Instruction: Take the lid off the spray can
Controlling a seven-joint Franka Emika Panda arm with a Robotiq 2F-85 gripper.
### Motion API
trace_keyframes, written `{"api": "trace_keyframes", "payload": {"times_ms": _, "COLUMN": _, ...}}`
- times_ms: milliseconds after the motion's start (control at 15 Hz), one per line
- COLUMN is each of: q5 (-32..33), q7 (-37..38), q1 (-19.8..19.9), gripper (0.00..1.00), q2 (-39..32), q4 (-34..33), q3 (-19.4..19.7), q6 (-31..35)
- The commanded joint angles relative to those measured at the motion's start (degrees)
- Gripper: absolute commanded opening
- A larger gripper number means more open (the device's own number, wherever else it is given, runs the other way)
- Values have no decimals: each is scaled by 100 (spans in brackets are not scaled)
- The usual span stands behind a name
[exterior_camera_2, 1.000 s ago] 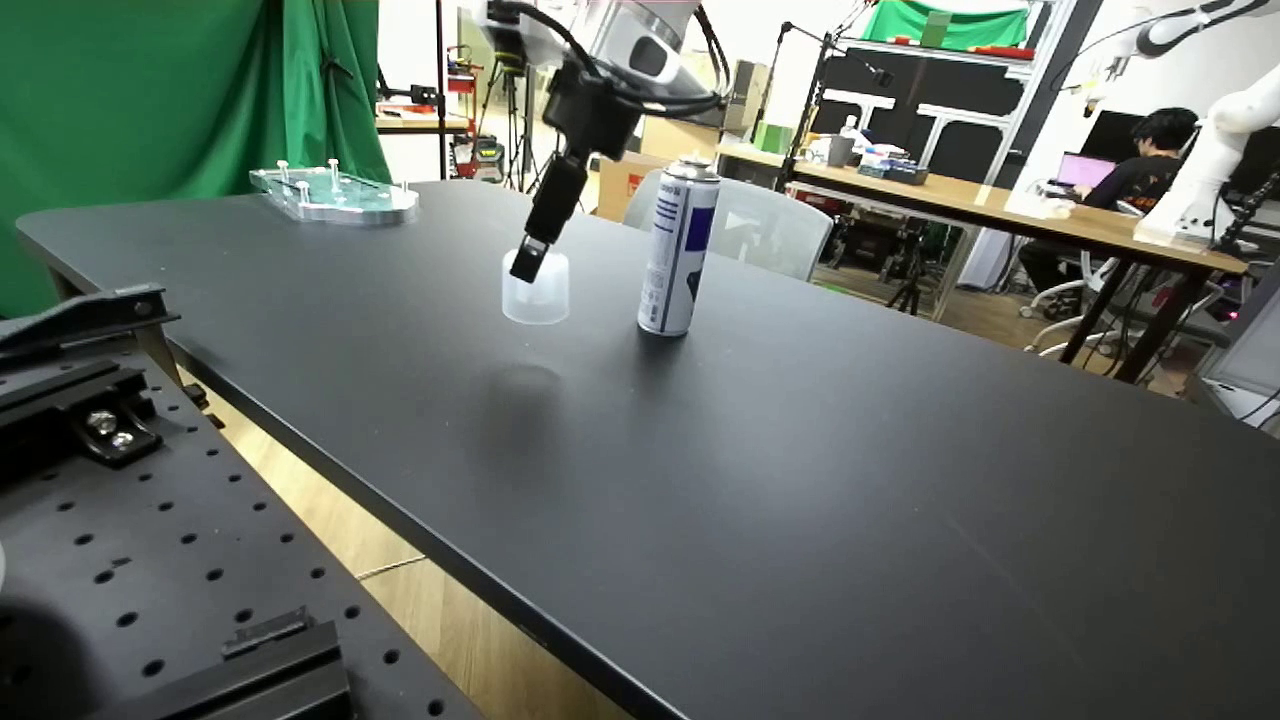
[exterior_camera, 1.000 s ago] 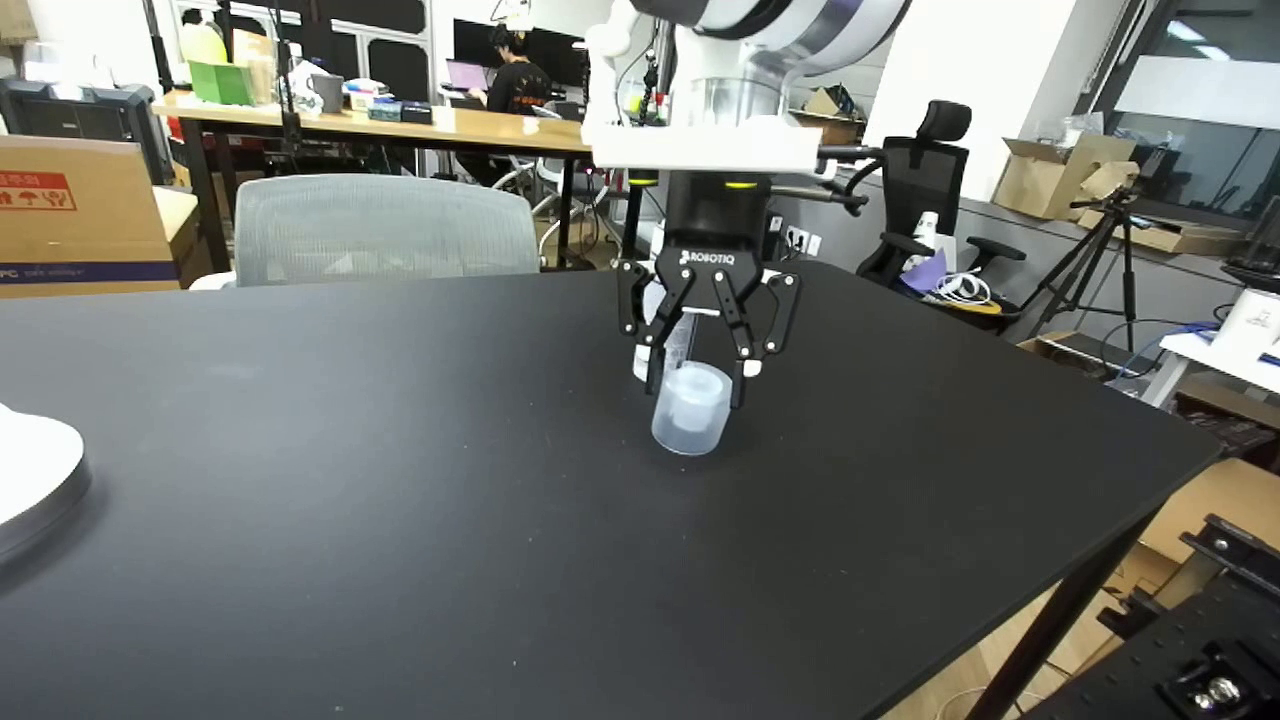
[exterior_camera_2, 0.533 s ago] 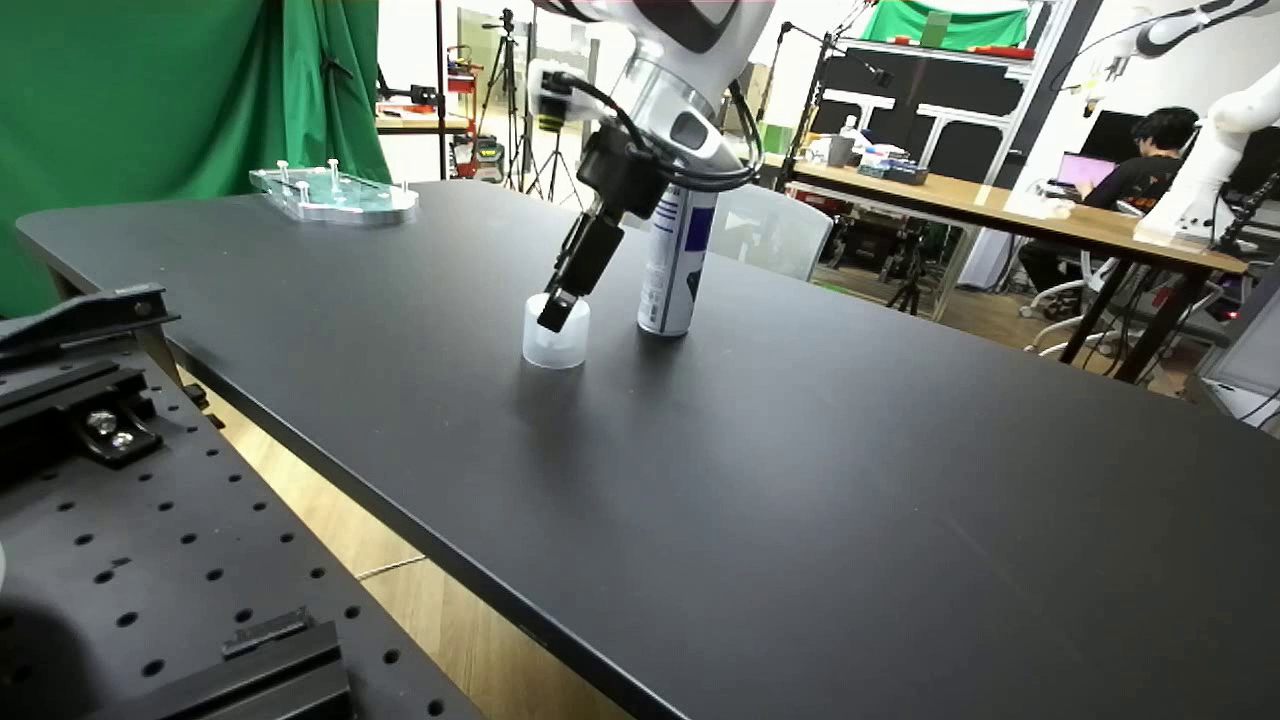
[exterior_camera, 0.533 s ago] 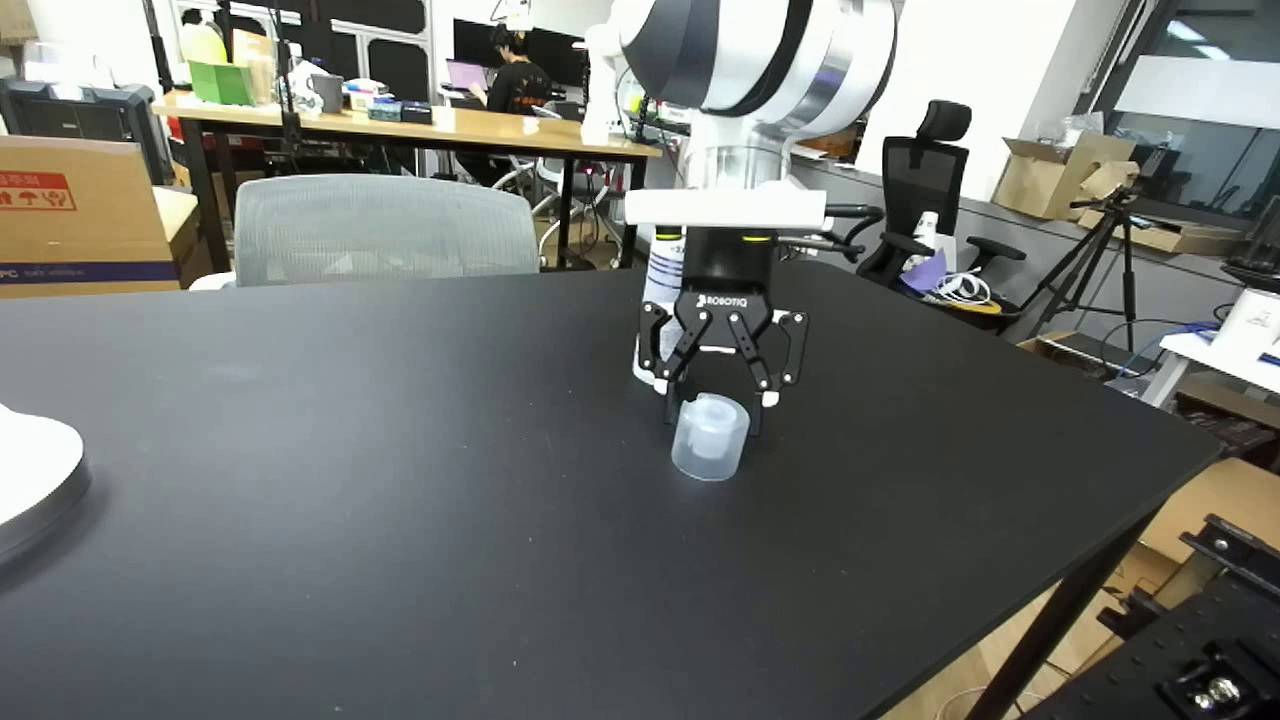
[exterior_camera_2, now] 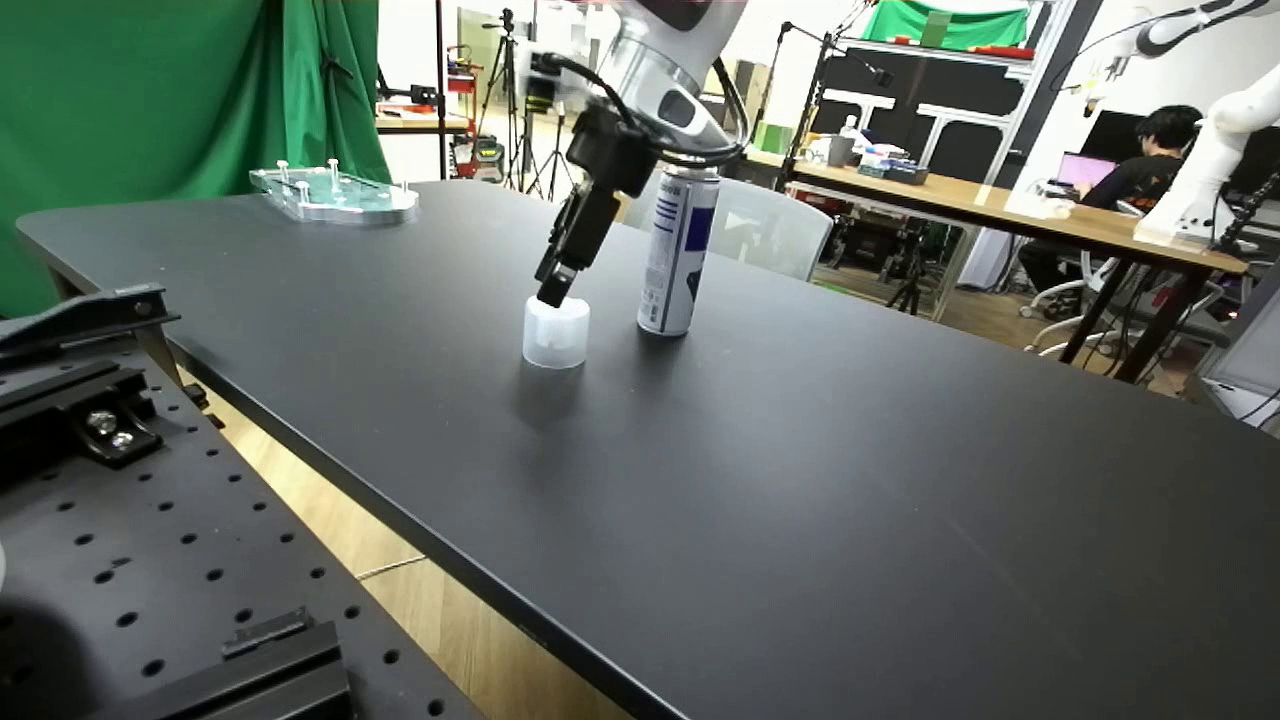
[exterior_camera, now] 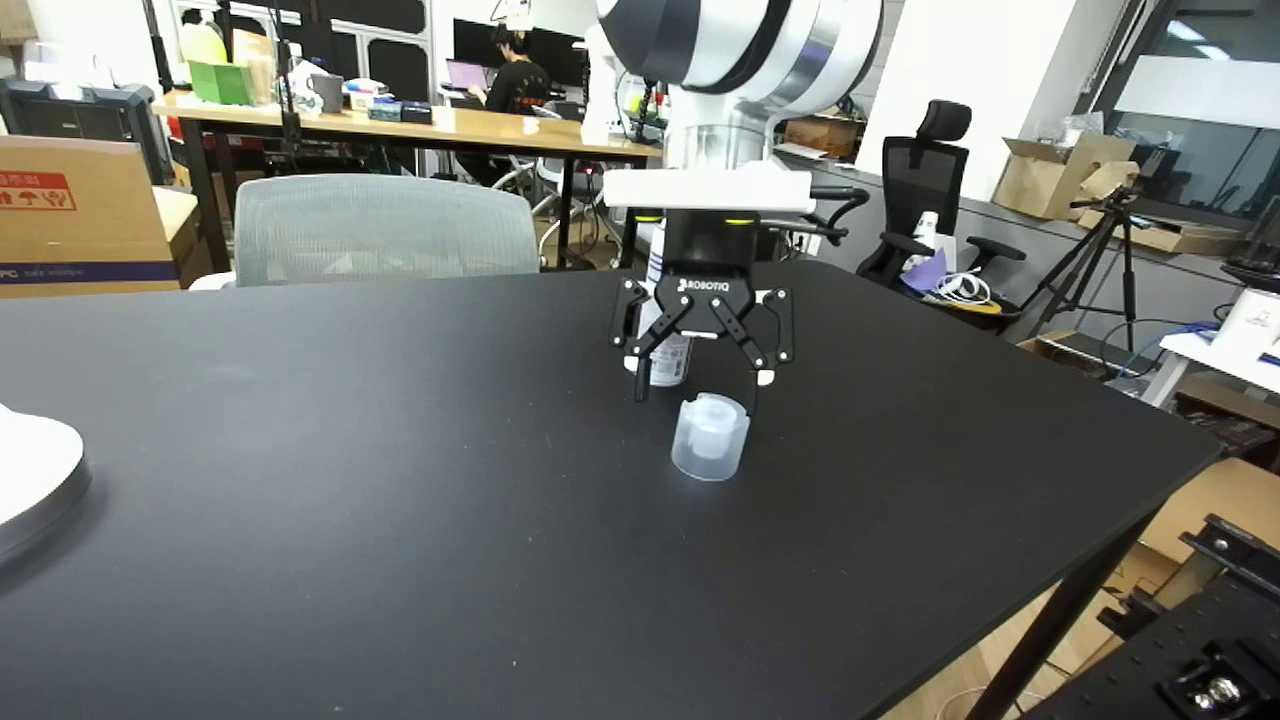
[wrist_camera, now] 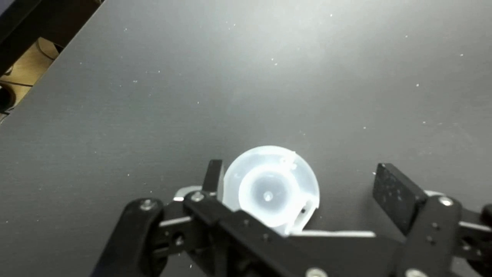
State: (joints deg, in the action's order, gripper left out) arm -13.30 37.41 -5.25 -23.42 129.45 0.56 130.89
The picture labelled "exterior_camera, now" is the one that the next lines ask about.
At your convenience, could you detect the grey mesh office chair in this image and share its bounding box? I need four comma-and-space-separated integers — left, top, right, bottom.
190, 170, 544, 291

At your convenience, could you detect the open cardboard box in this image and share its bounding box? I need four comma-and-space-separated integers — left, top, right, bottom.
993, 131, 1146, 222

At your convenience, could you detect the green box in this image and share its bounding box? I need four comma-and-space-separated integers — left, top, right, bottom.
190, 54, 262, 108

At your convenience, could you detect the long wooden desk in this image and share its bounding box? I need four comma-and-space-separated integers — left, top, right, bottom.
161, 92, 668, 274

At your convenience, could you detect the black camera tripod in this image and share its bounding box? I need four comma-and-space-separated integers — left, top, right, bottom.
1005, 186, 1161, 358

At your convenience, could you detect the seated person in black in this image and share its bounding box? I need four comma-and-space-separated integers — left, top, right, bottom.
480, 32, 557, 114

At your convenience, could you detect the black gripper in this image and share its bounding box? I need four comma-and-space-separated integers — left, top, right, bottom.
612, 209, 800, 400

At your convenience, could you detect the black printer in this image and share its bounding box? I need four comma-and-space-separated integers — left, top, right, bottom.
0, 74, 169, 153

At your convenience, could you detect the black metal equipment frame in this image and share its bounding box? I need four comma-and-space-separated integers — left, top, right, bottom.
1030, 511, 1280, 720

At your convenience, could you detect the white round base plate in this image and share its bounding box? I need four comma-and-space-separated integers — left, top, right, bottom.
0, 405, 93, 566

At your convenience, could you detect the closed cardboard box red label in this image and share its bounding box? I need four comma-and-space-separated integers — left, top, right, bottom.
0, 131, 202, 300

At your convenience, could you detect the black table leg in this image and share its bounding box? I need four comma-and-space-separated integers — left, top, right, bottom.
964, 523, 1142, 720

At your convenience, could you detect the small brown cardboard box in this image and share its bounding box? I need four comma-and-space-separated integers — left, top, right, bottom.
782, 108, 870, 168

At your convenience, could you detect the black desktop monitor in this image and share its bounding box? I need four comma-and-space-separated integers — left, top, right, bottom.
449, 15, 594, 94

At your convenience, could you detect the white spray bottle blue label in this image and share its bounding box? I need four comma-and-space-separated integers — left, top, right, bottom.
666, 392, 758, 488

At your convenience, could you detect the black headrest office chair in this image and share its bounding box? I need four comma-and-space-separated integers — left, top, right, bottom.
852, 94, 1030, 321

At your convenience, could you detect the white side table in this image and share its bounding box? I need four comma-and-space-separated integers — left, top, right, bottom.
1142, 282, 1280, 417

